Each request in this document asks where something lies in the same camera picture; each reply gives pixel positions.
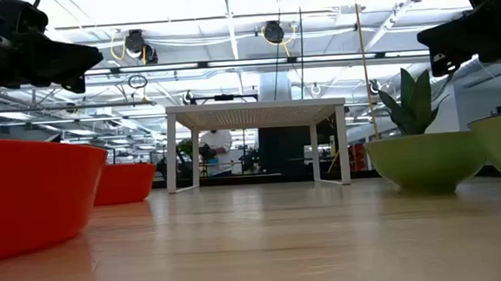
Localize red plastic mini bowl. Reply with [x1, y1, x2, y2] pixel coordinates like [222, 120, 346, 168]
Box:
[0, 130, 116, 262]
[90, 161, 159, 208]

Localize person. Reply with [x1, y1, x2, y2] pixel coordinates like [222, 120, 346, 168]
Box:
[197, 128, 235, 178]

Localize thin black hanging cable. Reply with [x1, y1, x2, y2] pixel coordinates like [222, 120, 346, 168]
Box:
[266, 0, 289, 102]

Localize yellow hanging cable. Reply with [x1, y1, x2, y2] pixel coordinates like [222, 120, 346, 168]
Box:
[351, 0, 382, 143]

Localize snake plant in white pot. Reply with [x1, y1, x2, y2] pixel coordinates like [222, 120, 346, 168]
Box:
[375, 64, 454, 138]

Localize black coiled hanging cable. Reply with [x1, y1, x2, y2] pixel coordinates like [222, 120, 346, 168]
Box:
[296, 0, 308, 100]

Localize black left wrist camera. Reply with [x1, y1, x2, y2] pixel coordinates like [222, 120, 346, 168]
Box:
[0, 0, 50, 37]

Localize black ceiling cable reel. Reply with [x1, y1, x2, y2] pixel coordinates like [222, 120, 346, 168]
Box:
[262, 19, 287, 45]
[123, 27, 159, 66]

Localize white perforated metal rack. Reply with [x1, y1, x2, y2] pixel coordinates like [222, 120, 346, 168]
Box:
[160, 95, 352, 197]

